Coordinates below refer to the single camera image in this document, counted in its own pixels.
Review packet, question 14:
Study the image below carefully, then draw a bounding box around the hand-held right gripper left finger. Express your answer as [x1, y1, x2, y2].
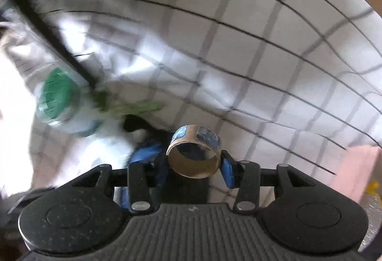
[76, 156, 169, 214]

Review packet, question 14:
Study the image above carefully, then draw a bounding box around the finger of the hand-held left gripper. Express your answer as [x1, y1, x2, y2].
[120, 140, 168, 208]

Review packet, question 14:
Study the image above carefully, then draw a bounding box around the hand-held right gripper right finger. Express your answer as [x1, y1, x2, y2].
[221, 150, 308, 214]

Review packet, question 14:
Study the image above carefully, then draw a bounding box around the cardboard tape roll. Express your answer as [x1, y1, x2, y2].
[166, 124, 222, 180]

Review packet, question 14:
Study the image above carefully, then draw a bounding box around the pink cardboard box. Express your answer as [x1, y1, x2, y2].
[327, 144, 382, 252]

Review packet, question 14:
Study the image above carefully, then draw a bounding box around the green lid jar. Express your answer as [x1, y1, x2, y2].
[34, 66, 102, 138]

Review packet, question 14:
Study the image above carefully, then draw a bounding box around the black checked white tablecloth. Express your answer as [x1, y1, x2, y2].
[0, 0, 382, 220]

